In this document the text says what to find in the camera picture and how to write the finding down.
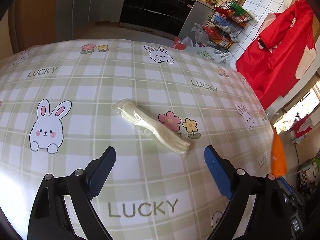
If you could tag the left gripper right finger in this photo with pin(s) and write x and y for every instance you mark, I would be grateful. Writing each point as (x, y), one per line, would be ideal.
(267, 220)

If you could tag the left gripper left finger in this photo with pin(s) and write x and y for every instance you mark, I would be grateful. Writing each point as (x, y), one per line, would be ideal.
(49, 218)

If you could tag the orange snack packet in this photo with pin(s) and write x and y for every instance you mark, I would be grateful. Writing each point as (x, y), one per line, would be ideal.
(278, 159)

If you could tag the grey kitchen cabinets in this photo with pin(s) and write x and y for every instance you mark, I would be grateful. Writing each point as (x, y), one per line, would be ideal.
(73, 17)

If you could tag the wrapped white plastic fork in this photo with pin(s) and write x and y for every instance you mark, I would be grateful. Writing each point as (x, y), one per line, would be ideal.
(165, 136)

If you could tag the green plaid bunny tablecloth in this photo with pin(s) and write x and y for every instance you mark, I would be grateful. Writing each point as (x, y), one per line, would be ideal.
(57, 116)

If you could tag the red hanging apron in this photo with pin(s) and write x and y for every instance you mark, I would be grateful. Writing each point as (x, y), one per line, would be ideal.
(281, 53)

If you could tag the white shopping bag on floor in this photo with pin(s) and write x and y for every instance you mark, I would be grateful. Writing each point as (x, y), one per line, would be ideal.
(209, 53)

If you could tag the black oven stove unit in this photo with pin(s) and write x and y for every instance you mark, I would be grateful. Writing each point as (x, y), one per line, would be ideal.
(167, 16)

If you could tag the wire snack rack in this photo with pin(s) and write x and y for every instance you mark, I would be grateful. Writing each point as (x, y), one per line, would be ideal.
(225, 23)

